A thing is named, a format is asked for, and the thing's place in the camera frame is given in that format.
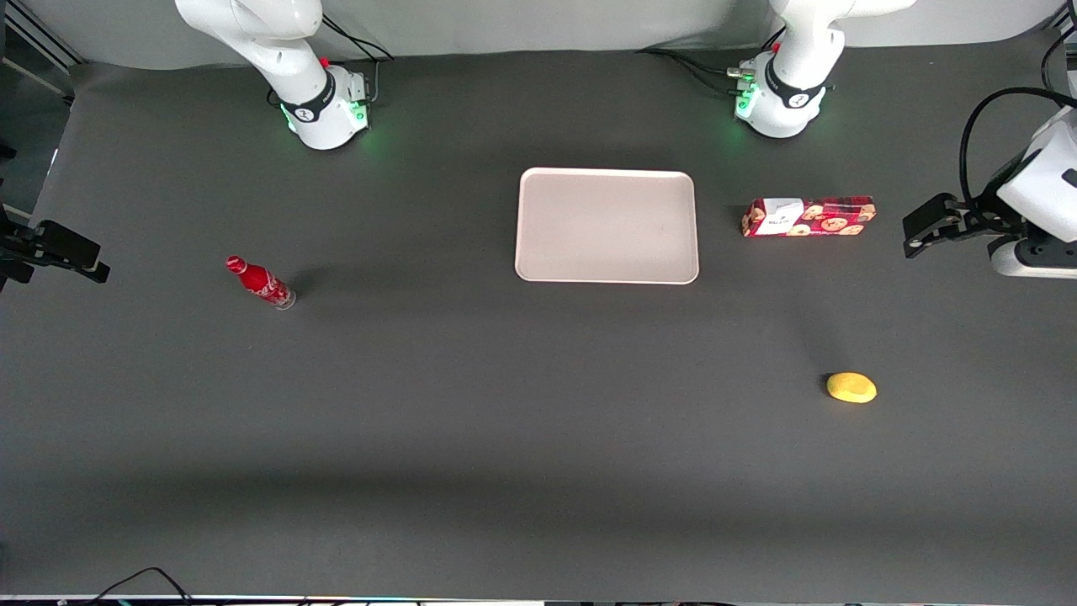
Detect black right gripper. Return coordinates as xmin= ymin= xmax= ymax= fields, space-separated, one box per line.
xmin=0 ymin=210 xmax=111 ymax=291

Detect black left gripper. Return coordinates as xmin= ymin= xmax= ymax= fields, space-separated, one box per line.
xmin=902 ymin=189 xmax=1028 ymax=259

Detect red cookie box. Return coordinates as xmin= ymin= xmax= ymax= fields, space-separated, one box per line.
xmin=741 ymin=195 xmax=877 ymax=239

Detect pale pink plastic tray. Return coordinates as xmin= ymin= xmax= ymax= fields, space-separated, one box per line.
xmin=514 ymin=167 xmax=701 ymax=285

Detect red cola bottle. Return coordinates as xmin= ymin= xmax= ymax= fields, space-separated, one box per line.
xmin=225 ymin=255 xmax=297 ymax=311

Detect yellow lemon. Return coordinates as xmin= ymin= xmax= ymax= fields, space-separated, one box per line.
xmin=825 ymin=371 xmax=878 ymax=405

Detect dark grey table cloth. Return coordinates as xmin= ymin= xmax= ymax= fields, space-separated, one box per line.
xmin=0 ymin=29 xmax=1077 ymax=603

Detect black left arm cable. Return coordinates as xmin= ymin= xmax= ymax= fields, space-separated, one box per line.
xmin=960 ymin=29 xmax=1077 ymax=208

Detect aluminium frame rail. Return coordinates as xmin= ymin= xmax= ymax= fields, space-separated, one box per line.
xmin=0 ymin=0 xmax=86 ymax=70

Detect black left arm base cables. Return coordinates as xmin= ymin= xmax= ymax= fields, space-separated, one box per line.
xmin=637 ymin=25 xmax=788 ymax=98

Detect black arm base cables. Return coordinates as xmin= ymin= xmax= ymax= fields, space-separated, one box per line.
xmin=637 ymin=25 xmax=788 ymax=98
xmin=320 ymin=13 xmax=396 ymax=106

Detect black cable at table edge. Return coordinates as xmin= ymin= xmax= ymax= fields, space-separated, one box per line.
xmin=84 ymin=566 xmax=196 ymax=606

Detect black right arm base cables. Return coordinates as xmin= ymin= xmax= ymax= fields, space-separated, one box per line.
xmin=320 ymin=13 xmax=396 ymax=106

